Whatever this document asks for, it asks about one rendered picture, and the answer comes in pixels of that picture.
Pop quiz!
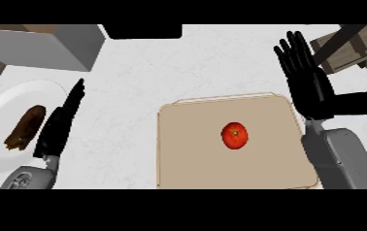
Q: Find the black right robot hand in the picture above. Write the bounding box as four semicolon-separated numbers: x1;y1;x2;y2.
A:
273;30;367;120

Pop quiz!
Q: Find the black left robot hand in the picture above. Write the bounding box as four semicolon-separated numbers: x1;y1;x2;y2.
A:
31;78;88;159

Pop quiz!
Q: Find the wooden tiered basket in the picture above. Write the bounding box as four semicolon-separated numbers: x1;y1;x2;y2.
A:
308;24;367;75

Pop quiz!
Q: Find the red tomato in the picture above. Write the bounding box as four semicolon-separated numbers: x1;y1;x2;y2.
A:
221;121;250;150

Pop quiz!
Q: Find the beige tray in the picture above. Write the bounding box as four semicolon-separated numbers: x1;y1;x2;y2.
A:
157;91;322;190

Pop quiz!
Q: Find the white plate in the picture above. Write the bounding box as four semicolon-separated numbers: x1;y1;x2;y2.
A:
0;79;70;173

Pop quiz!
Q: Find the grey box appliance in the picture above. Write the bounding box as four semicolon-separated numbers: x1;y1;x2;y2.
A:
0;24;108;73

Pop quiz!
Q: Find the black appliance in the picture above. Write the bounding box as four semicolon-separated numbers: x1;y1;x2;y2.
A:
103;24;184;41

